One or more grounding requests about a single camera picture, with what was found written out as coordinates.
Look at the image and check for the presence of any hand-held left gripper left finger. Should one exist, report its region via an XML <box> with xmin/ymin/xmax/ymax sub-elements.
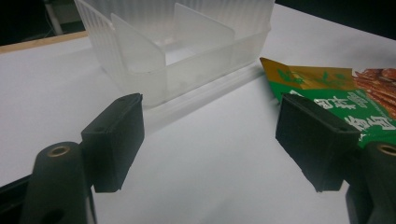
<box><xmin>19</xmin><ymin>92</ymin><xmax>146</xmax><ymax>224</ymax></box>

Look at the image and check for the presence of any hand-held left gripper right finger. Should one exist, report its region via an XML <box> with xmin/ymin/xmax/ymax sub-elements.
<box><xmin>275</xmin><ymin>92</ymin><xmax>396</xmax><ymax>224</ymax></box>

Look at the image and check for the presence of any green snack packet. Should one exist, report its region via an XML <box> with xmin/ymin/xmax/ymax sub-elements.
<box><xmin>260</xmin><ymin>57</ymin><xmax>396</xmax><ymax>149</ymax></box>

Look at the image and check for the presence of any translucent plastic divided box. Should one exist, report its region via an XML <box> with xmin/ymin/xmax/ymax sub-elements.
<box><xmin>74</xmin><ymin>0</ymin><xmax>276</xmax><ymax>109</ymax></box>

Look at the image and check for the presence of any white metal stand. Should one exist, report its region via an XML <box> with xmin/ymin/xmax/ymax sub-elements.
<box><xmin>43</xmin><ymin>0</ymin><xmax>64</xmax><ymax>35</ymax></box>

